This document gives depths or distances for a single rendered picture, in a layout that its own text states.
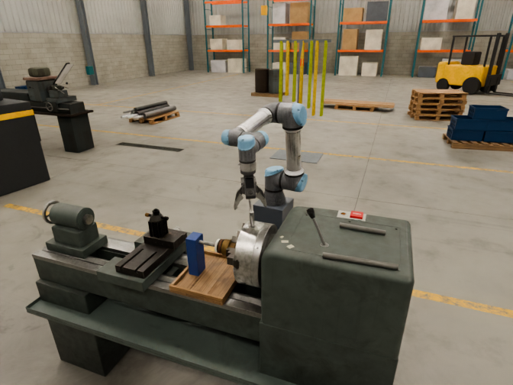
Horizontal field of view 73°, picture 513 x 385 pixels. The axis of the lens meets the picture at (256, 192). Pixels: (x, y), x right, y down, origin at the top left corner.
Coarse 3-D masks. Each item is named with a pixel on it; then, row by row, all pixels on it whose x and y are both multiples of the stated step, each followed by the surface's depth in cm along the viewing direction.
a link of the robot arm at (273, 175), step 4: (268, 168) 214; (272, 168) 213; (276, 168) 212; (280, 168) 211; (268, 172) 210; (272, 172) 209; (276, 172) 209; (280, 172) 210; (268, 176) 211; (272, 176) 210; (276, 176) 209; (280, 176) 208; (268, 180) 212; (272, 180) 211; (276, 180) 209; (280, 180) 208; (268, 184) 213; (272, 184) 212; (276, 184) 210; (280, 184) 209; (268, 188) 214; (272, 188) 213; (276, 188) 213; (280, 188) 212
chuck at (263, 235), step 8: (272, 224) 169; (264, 232) 161; (272, 232) 169; (256, 240) 158; (264, 240) 159; (256, 248) 157; (264, 248) 161; (256, 256) 156; (256, 264) 156; (256, 272) 156; (256, 280) 159
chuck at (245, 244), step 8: (248, 224) 167; (256, 224) 167; (264, 224) 168; (240, 232) 163; (248, 232) 162; (256, 232) 161; (240, 240) 160; (248, 240) 159; (240, 248) 159; (248, 248) 158; (240, 256) 158; (248, 256) 157; (240, 264) 158; (248, 264) 157; (240, 272) 160; (248, 272) 158; (240, 280) 164; (248, 280) 161
